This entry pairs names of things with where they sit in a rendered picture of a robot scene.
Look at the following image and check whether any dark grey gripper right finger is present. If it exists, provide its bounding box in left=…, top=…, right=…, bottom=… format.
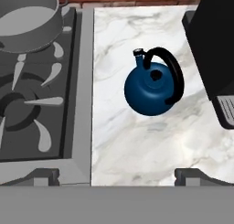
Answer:
left=174, top=168, right=234, bottom=187

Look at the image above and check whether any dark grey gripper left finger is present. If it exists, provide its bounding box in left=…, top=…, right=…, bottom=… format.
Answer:
left=0, top=168, right=60, bottom=187

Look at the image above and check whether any grey stove hob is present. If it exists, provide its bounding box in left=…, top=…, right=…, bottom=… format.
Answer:
left=0, top=6, right=95, bottom=187

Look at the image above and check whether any black coffee machine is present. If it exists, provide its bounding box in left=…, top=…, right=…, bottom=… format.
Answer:
left=181, top=0, right=234, bottom=131

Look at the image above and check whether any grey metal pot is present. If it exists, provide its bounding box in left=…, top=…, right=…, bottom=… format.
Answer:
left=0, top=0, right=69, bottom=54

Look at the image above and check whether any blue kettle with black handle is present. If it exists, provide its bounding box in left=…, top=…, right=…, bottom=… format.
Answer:
left=123, top=47, right=186, bottom=117

